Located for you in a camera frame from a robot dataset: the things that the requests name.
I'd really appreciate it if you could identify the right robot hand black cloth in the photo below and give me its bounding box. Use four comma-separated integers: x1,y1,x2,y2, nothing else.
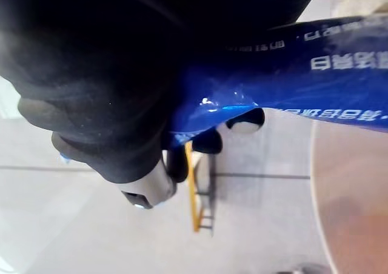
0,0,324,210

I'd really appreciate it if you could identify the blue toothpaste tube white print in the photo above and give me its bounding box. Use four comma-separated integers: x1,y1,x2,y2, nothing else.
168,13,388,153

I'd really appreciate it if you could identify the yellow metal ladder rack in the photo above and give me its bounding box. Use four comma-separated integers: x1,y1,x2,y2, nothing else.
184,142,218,234

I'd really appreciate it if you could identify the dark grey robot foot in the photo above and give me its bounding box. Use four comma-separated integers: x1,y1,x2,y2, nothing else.
274,263,330,274

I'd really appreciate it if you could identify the round beige basin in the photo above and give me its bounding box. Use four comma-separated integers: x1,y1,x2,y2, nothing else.
309,107,388,274

